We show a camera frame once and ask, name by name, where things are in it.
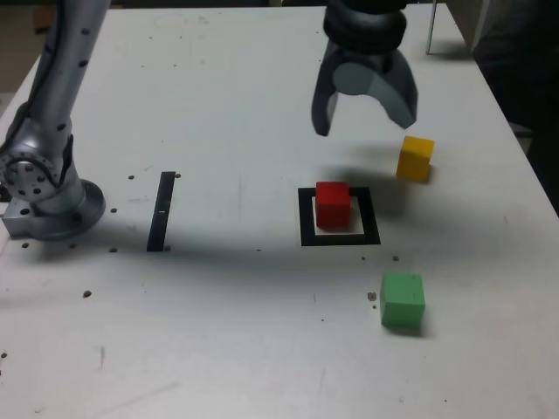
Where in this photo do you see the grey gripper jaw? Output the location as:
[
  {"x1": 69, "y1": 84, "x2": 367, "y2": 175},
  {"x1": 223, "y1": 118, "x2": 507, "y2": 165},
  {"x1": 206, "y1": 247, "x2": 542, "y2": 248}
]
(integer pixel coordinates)
[
  {"x1": 332, "y1": 48, "x2": 420, "y2": 130},
  {"x1": 310, "y1": 41, "x2": 342, "y2": 137}
]

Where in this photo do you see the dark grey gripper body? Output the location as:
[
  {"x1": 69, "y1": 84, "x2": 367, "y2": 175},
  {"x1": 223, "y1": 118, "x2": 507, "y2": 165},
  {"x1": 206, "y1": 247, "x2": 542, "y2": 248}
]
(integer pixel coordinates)
[{"x1": 332, "y1": 45, "x2": 388, "y2": 73}]

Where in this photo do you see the yellow cube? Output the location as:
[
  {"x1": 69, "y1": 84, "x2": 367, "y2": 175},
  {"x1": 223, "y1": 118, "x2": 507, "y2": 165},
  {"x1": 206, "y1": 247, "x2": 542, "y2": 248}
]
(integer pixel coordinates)
[{"x1": 396, "y1": 135, "x2": 436, "y2": 182}]

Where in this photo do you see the red cube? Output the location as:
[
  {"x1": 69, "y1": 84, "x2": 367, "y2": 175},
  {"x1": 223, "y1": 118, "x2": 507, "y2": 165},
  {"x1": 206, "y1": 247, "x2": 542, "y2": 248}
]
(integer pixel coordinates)
[{"x1": 314, "y1": 181, "x2": 352, "y2": 230}]

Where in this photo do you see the green cube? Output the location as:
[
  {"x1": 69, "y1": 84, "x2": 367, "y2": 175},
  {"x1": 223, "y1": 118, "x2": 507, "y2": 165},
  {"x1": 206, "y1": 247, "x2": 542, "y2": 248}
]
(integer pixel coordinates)
[{"x1": 378, "y1": 272, "x2": 426, "y2": 328}]

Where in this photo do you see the black tape square outline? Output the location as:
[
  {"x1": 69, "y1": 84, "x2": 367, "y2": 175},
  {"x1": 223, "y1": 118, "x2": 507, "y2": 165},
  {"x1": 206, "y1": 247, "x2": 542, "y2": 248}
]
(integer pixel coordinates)
[{"x1": 297, "y1": 186, "x2": 382, "y2": 247}]

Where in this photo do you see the person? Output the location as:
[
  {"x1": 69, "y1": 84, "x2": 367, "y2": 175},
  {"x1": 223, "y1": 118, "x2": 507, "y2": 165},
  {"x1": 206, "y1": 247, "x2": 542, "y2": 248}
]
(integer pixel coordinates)
[{"x1": 473, "y1": 0, "x2": 559, "y2": 132}]

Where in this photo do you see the black tape strip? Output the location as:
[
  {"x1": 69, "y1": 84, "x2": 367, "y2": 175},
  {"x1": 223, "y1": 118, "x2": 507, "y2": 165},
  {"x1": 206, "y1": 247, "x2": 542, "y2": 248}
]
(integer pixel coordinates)
[{"x1": 146, "y1": 171, "x2": 176, "y2": 253}]

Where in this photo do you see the brown cardboard box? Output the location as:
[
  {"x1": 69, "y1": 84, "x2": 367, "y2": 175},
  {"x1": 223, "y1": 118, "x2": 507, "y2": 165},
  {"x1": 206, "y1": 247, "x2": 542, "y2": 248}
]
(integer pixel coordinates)
[{"x1": 33, "y1": 7, "x2": 59, "y2": 32}]

